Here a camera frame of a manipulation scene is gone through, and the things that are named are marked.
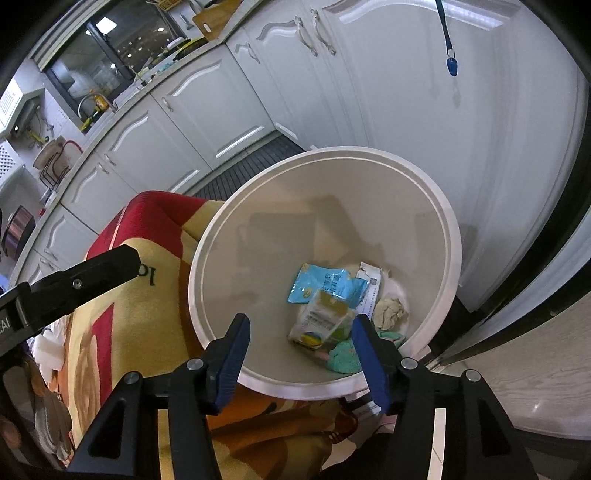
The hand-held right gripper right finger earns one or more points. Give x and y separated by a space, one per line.
369 357

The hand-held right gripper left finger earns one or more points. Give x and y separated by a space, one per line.
233 357

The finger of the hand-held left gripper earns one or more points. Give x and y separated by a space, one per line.
87 281

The teal cloth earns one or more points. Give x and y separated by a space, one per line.
344 361

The brown paper ball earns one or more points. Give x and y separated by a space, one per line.
389 313

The cartoon print carton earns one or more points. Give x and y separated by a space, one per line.
318 321

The blue snack packet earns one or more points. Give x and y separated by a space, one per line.
318 281

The white round bin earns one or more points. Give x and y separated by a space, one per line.
258 258

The colourful printed blanket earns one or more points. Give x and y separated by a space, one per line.
138 332

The dark red rice cooker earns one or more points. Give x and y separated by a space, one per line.
18 228

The beige clay pot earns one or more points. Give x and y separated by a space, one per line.
51 154

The white lattice upper cabinets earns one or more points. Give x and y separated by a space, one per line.
7 159

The curved metal faucet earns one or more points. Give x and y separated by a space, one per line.
94 99

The black ribbed floor mat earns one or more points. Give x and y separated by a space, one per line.
249 166

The white louvered upper cabinet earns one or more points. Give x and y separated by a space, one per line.
18 99

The dark kitchen window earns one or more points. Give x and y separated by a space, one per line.
115 46

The white lower kitchen cabinets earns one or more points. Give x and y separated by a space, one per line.
392 92

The wooden cutting board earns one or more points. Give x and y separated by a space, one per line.
217 18

